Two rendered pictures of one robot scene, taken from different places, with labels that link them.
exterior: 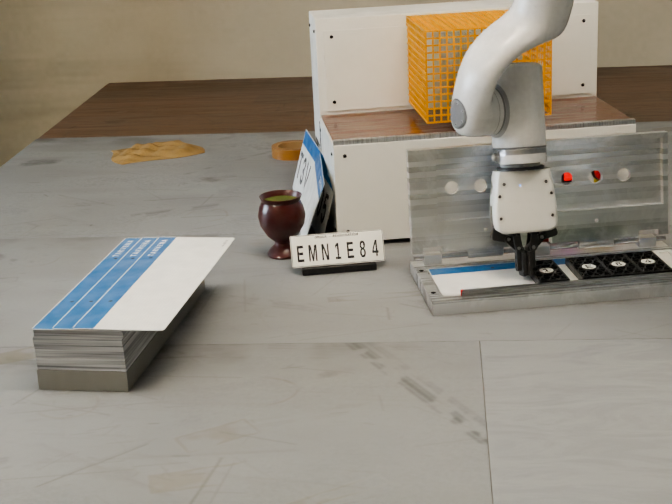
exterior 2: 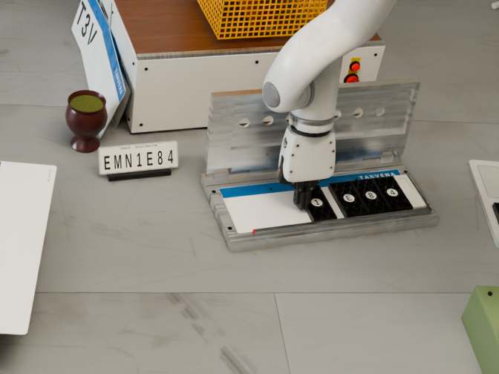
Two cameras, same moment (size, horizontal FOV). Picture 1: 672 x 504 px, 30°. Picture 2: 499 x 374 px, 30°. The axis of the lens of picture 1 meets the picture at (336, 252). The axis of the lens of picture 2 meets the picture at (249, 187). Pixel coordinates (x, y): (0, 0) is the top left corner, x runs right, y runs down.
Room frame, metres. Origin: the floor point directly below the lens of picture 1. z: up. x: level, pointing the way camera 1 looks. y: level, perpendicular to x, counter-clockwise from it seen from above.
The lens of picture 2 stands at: (0.62, 0.27, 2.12)
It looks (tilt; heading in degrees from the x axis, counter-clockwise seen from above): 40 degrees down; 340
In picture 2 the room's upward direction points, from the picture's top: 11 degrees clockwise
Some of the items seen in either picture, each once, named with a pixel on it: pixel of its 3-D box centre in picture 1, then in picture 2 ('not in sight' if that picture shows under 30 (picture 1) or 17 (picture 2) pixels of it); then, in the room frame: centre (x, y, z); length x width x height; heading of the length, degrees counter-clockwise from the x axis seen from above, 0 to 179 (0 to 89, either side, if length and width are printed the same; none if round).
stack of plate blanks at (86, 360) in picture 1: (126, 307); not in sight; (1.78, 0.32, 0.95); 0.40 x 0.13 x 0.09; 170
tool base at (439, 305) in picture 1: (554, 271); (319, 197); (1.92, -0.35, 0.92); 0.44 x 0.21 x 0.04; 96
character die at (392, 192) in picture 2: (647, 264); (391, 194); (1.91, -0.50, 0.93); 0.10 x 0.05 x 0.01; 5
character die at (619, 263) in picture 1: (618, 267); (370, 197); (1.90, -0.45, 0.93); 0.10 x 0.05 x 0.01; 5
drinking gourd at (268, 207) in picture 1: (282, 225); (86, 122); (2.13, 0.09, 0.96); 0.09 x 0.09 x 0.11
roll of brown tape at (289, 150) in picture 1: (293, 150); not in sight; (2.85, 0.09, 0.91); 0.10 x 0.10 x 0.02
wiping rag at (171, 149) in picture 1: (154, 148); not in sight; (2.95, 0.42, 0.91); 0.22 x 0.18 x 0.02; 113
